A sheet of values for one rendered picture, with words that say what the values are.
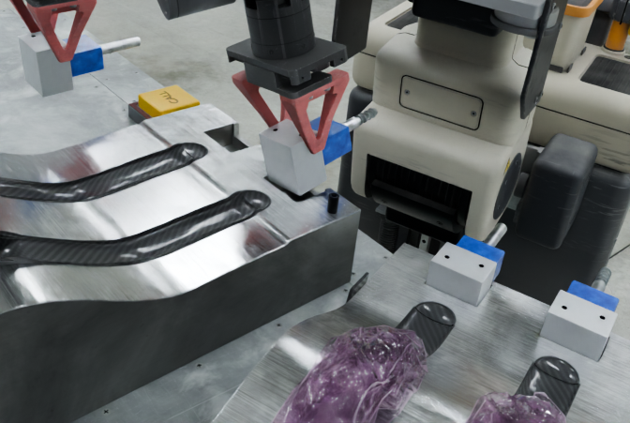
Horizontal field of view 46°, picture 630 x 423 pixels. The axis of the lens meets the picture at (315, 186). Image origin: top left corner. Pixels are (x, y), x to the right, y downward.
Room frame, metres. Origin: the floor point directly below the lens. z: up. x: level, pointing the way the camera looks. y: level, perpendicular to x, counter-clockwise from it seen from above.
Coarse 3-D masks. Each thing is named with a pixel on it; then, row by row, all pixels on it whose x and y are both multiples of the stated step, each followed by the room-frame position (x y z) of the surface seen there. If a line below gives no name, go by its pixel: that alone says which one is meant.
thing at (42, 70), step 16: (32, 48) 0.72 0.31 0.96; (48, 48) 0.73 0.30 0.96; (80, 48) 0.76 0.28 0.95; (96, 48) 0.76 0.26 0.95; (112, 48) 0.79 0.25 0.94; (128, 48) 0.81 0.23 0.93; (32, 64) 0.73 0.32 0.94; (48, 64) 0.72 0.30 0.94; (64, 64) 0.73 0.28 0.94; (80, 64) 0.75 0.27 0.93; (96, 64) 0.76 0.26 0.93; (32, 80) 0.73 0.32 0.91; (48, 80) 0.72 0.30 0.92; (64, 80) 0.73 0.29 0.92; (48, 96) 0.72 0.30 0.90
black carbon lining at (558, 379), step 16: (432, 304) 0.50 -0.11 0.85; (416, 320) 0.48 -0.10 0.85; (432, 320) 0.48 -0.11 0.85; (448, 320) 0.48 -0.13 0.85; (432, 336) 0.46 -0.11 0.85; (432, 352) 0.43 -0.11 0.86; (544, 368) 0.44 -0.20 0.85; (560, 368) 0.44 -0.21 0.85; (528, 384) 0.42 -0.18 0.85; (544, 384) 0.42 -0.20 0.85; (560, 384) 0.42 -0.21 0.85; (576, 384) 0.42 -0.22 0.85; (560, 400) 0.41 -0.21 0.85
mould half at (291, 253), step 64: (128, 128) 0.70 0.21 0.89; (192, 128) 0.70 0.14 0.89; (128, 192) 0.58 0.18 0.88; (192, 192) 0.59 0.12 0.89; (192, 256) 0.49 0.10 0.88; (256, 256) 0.50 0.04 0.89; (320, 256) 0.55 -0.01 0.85; (0, 320) 0.35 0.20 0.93; (64, 320) 0.38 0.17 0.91; (128, 320) 0.42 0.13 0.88; (192, 320) 0.45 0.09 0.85; (256, 320) 0.50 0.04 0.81; (0, 384) 0.35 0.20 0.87; (64, 384) 0.38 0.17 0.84; (128, 384) 0.41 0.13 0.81
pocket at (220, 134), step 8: (216, 128) 0.71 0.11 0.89; (224, 128) 0.72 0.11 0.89; (232, 128) 0.73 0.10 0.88; (216, 136) 0.71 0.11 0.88; (224, 136) 0.72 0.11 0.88; (232, 136) 0.73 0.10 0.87; (240, 136) 0.73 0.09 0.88; (224, 144) 0.72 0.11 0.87; (232, 144) 0.73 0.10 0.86; (240, 144) 0.72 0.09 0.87; (248, 144) 0.71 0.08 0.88; (232, 152) 0.71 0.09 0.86
